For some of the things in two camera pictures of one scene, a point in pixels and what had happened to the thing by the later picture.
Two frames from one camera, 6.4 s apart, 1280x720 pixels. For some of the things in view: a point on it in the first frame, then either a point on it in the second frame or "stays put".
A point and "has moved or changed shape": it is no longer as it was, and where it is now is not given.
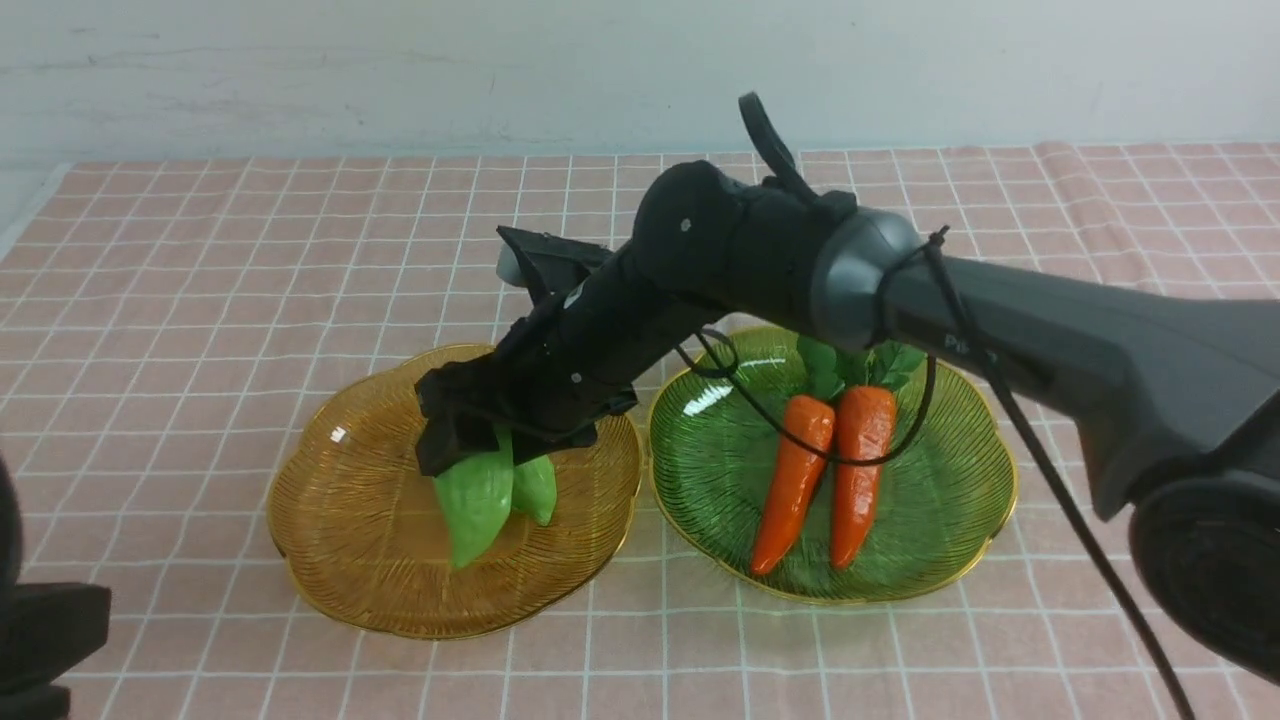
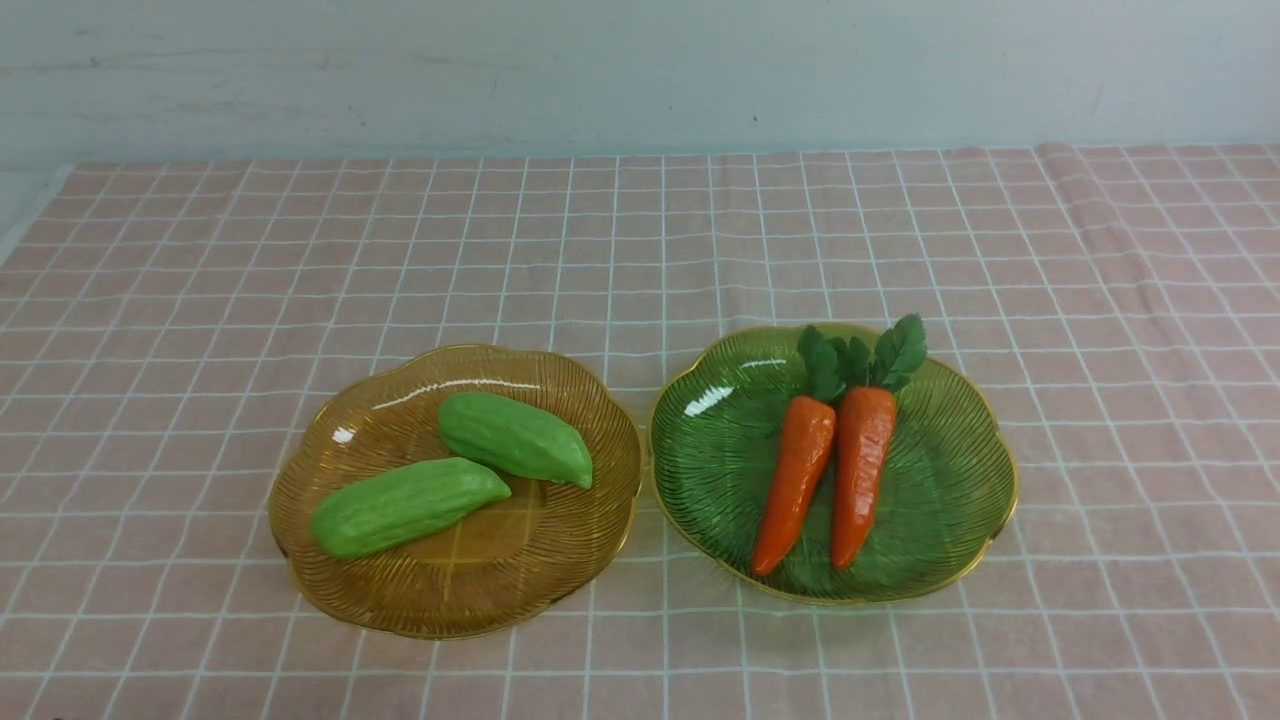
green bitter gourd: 476,501 → 369,514
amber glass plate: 360,531 stays put
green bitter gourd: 535,489 has moved or changed shape
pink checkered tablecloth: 162,313 stays put
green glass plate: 718,466 stays put
